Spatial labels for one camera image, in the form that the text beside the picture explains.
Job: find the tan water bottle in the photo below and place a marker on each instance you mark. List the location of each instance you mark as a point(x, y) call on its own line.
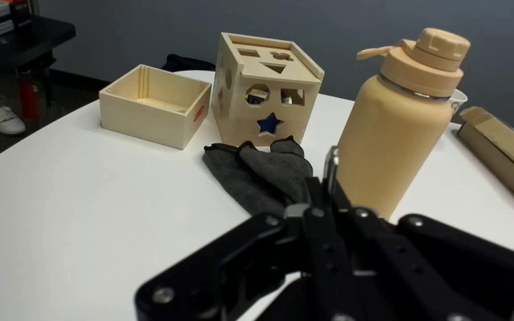
point(392, 135)

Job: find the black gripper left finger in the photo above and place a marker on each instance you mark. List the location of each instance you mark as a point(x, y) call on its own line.
point(239, 260)

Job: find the white shoe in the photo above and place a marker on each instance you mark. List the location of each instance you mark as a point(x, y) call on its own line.
point(5, 119)

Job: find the wooden shape sorter cube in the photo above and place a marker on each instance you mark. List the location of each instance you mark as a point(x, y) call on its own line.
point(262, 89)

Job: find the open wooden box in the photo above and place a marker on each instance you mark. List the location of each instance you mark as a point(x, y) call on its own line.
point(150, 125)

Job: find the brown cardboard box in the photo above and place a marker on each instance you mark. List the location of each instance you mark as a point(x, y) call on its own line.
point(507, 153)

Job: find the black desk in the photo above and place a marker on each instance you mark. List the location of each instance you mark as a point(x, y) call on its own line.
point(25, 41)

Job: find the dark grey cloth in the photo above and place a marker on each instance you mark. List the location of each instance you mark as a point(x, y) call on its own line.
point(257, 171)

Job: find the red canister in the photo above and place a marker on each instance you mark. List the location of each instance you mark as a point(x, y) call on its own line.
point(28, 100)

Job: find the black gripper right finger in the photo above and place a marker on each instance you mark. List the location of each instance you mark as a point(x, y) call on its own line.
point(423, 267)

